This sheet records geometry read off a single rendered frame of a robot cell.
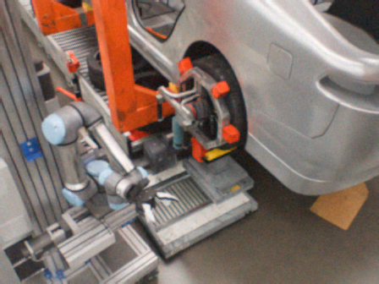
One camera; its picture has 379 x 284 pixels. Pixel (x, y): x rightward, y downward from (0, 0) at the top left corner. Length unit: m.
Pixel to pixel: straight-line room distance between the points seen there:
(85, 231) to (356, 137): 1.44
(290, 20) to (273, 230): 1.68
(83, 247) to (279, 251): 1.47
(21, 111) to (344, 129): 1.46
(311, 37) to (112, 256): 1.79
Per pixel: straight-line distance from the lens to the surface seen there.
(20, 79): 1.78
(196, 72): 2.61
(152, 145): 3.08
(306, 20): 1.96
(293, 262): 2.98
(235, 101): 2.45
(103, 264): 2.67
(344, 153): 2.07
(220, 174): 3.11
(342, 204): 3.40
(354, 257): 3.13
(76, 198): 1.97
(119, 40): 2.65
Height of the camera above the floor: 2.45
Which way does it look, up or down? 41 degrees down
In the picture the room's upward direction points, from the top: straight up
